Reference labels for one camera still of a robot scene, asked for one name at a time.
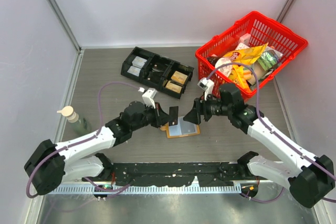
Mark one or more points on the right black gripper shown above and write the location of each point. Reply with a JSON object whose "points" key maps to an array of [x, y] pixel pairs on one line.
{"points": [[200, 107]]}

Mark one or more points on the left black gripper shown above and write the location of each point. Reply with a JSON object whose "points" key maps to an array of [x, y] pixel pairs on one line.
{"points": [[163, 118]]}

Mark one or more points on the dark grey credit card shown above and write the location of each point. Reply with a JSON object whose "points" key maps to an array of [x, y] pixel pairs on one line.
{"points": [[173, 114]]}

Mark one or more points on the orange leather card holder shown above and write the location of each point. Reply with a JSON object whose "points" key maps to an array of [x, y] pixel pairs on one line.
{"points": [[182, 129]]}

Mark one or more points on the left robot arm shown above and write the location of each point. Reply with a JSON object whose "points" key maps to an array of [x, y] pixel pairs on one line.
{"points": [[53, 164]]}

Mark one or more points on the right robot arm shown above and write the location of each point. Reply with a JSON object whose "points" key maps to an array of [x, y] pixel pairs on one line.
{"points": [[307, 177]]}

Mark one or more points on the tan card box upper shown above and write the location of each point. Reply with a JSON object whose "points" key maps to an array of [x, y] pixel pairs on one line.
{"points": [[179, 77]]}

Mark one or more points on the white card box upper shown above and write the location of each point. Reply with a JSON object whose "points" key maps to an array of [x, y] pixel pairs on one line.
{"points": [[139, 62]]}

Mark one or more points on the black compartment tray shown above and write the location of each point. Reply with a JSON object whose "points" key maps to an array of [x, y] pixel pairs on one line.
{"points": [[157, 71]]}

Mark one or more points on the white paper roll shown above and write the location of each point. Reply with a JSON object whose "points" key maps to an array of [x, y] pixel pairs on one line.
{"points": [[223, 66]]}

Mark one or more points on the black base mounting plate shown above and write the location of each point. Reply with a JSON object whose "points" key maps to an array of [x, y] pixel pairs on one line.
{"points": [[208, 174]]}

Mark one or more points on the yellow chips bag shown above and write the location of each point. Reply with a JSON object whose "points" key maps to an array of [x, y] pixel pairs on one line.
{"points": [[246, 56]]}

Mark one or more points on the green soap pump bottle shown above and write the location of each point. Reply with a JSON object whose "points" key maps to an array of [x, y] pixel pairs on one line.
{"points": [[78, 123]]}

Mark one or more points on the pink white carton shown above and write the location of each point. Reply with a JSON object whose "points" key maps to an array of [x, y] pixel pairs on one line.
{"points": [[245, 39]]}

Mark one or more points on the green foil snack packet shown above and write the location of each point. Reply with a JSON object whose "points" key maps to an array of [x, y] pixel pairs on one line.
{"points": [[268, 59]]}

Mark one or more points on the red plastic shopping basket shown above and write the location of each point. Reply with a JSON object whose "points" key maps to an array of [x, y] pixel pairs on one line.
{"points": [[255, 40]]}

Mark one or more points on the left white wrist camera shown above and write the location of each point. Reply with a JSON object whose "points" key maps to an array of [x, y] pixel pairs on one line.
{"points": [[148, 97]]}

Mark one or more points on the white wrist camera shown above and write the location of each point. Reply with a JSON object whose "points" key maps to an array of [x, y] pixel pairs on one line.
{"points": [[207, 86], [148, 97]]}

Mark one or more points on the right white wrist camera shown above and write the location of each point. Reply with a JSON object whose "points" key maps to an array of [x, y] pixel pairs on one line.
{"points": [[207, 86]]}

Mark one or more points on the white perforated cable duct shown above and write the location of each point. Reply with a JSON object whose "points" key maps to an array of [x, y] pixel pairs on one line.
{"points": [[194, 188]]}

